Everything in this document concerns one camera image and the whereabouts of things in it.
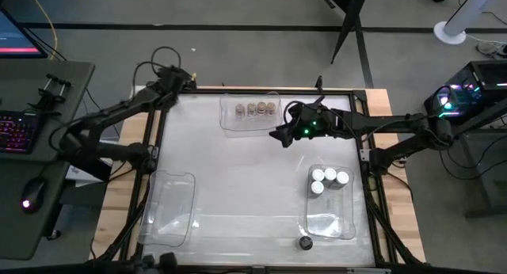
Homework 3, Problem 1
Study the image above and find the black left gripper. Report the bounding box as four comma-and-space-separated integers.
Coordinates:
154, 65, 198, 108

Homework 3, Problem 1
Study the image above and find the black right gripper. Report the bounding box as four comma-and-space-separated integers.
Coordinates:
269, 101, 337, 149

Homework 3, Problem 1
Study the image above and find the clear plastic bin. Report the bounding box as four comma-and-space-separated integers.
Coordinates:
137, 169, 197, 249
219, 91, 284, 139
303, 164, 356, 241

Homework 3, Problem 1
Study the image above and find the black clamp stand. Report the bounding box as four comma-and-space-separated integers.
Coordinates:
28, 72, 75, 117

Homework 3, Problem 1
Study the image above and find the white box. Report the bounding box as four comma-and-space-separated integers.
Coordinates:
64, 162, 105, 188

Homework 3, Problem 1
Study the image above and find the backlit keyboard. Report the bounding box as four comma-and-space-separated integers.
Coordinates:
0, 110, 40, 154

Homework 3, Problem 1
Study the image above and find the computer screen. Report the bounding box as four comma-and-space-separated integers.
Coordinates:
0, 6, 49, 60

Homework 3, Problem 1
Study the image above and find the black computer mouse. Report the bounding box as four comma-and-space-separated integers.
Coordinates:
19, 177, 48, 215

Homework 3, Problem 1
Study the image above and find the black lit PC tower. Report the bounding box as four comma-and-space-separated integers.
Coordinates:
423, 59, 507, 127

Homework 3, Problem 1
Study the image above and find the dark grey desk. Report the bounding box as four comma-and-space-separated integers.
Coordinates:
0, 59, 96, 261

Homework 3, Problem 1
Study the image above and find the white tower fan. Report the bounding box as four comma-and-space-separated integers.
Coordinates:
433, 0, 505, 46

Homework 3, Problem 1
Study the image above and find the black aluminium table frame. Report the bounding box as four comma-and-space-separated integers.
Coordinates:
118, 86, 423, 269

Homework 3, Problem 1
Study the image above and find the yellow hanging cable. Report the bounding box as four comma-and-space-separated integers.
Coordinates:
25, 0, 59, 60

